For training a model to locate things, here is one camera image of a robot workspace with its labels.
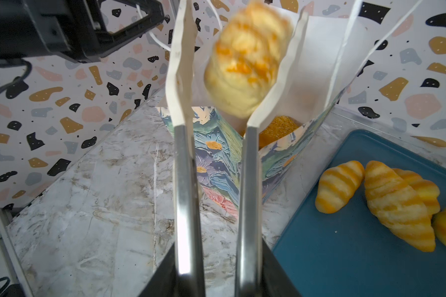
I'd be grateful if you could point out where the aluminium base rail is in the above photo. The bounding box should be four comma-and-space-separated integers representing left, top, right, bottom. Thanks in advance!
0, 209, 33, 297

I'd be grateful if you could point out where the round striped bun behind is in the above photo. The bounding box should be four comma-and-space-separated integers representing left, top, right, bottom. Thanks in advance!
393, 168, 441, 217

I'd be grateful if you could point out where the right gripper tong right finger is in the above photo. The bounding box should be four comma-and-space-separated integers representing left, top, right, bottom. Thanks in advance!
235, 10, 308, 297

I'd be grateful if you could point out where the small striped croissant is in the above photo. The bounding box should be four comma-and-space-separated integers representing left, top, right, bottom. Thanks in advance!
315, 160, 365, 214

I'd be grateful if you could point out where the white floral paper bag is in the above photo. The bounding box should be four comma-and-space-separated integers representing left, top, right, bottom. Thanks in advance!
135, 0, 424, 219

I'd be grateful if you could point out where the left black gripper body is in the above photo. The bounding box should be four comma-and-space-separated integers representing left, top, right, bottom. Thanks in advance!
0, 1, 164, 66

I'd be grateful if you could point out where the braided twist bread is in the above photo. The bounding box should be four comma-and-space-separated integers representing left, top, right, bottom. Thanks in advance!
204, 1, 293, 119

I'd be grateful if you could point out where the large sesame bread loaf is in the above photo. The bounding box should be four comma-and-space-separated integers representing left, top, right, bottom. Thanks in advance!
255, 116, 301, 150

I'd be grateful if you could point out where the teal plastic tray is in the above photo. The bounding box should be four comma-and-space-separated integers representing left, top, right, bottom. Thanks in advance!
273, 129, 446, 297

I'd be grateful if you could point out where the large striped croissant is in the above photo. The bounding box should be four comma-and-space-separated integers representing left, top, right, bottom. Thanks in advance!
364, 160, 436, 252

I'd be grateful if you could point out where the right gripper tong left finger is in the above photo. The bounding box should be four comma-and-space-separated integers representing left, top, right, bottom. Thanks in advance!
166, 1, 205, 297

